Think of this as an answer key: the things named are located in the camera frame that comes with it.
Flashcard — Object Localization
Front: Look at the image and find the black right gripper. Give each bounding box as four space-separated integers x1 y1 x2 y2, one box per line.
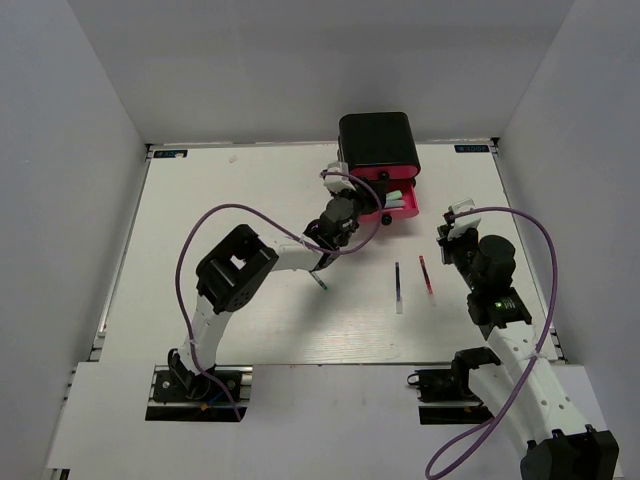
438 224 484 292

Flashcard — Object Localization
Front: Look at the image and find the pink top drawer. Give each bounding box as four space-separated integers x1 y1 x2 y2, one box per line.
349 164 420 180

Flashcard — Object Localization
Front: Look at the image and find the green highlighter pen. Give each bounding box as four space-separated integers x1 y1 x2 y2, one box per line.
386 190 403 201

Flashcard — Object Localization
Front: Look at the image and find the black drawer cabinet shell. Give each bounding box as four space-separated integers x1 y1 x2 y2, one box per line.
338 112 421 171

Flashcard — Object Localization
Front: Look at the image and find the green gel pen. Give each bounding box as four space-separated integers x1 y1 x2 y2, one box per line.
309 272 328 291

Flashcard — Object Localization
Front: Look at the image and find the blue highlighter pen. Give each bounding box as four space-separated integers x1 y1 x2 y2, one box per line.
384 199 406 210

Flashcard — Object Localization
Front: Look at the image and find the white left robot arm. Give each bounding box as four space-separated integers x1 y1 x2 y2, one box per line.
168 170 389 400

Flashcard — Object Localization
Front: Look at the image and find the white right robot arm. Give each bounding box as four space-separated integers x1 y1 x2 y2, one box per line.
438 221 619 479

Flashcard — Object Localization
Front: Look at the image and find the red gel pen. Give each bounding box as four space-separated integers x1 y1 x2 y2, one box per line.
419 255 437 306

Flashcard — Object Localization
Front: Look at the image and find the purple gel pen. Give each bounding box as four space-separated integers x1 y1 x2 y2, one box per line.
394 261 403 315

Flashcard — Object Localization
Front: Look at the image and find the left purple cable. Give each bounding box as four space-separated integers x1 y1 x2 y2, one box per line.
172 169 389 421

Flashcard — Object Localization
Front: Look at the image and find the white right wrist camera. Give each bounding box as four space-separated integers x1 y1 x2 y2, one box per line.
443 198 481 240

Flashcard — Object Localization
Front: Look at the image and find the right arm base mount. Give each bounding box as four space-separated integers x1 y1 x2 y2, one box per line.
407 368 493 426

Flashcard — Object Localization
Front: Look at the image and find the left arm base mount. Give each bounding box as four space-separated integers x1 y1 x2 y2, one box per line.
145 366 253 423

